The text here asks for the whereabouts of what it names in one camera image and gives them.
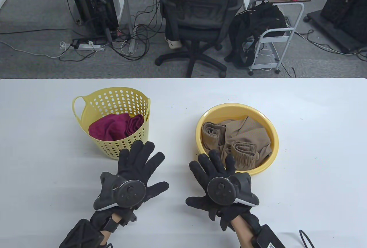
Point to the person's right hand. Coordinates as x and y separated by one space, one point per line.
213 167

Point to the person's left hand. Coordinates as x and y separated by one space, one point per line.
137 162

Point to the black handheld controller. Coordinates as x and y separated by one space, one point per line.
132 193
220 190

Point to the maroon shorts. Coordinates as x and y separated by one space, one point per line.
109 127

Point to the tan shorts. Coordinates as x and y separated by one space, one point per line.
246 133

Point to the black lattice forearm brace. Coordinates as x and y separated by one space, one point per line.
81 235

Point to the person's left forearm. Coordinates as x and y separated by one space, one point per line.
104 237

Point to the yellow round plastic basin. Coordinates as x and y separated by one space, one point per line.
212 113

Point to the yellow perforated plastic basket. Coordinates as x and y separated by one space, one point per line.
86 118

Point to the black box wrist device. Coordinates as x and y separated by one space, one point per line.
269 239

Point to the white power strip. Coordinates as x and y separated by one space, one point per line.
89 47

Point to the black power adapter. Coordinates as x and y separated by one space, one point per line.
75 44

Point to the black mesh office chair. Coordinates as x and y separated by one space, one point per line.
200 15

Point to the black backpack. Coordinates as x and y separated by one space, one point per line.
258 21

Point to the grey metal desk leg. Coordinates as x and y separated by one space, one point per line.
127 1

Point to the black computer tower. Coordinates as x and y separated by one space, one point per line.
94 1

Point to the black cabinet on casters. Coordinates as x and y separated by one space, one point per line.
344 7

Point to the white furniture foot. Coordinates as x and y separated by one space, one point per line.
2 2

